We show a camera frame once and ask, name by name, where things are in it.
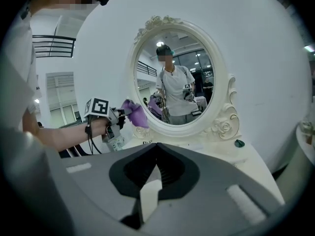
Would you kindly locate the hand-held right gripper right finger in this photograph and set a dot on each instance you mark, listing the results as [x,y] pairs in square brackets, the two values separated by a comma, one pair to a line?
[209,193]

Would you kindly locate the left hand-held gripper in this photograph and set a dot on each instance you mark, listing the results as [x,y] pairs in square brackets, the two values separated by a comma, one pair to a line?
[98,107]

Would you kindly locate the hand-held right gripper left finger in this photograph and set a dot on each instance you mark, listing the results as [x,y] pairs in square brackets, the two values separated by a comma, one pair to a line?
[73,193]

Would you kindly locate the purple cloth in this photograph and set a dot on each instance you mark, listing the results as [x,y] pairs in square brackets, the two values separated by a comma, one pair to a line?
[137,114]

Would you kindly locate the ornate white oval mirror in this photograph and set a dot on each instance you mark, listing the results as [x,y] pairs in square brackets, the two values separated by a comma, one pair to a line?
[221,58]

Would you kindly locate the person's left forearm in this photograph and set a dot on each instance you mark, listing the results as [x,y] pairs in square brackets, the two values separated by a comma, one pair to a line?
[69,136]

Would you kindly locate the cartoon print water bottle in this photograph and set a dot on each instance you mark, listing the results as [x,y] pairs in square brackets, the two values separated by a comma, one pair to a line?
[116,144]

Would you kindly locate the black eyelash curler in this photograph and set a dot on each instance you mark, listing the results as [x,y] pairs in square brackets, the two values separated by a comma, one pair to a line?
[147,142]

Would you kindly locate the dark green round cap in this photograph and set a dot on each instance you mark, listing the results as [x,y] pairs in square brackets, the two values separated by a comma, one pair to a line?
[239,144]

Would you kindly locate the black balcony railing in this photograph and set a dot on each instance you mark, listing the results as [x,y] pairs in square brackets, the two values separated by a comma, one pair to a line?
[54,45]

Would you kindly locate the person's white shirt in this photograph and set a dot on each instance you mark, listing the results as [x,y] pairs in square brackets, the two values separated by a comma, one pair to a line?
[19,70]

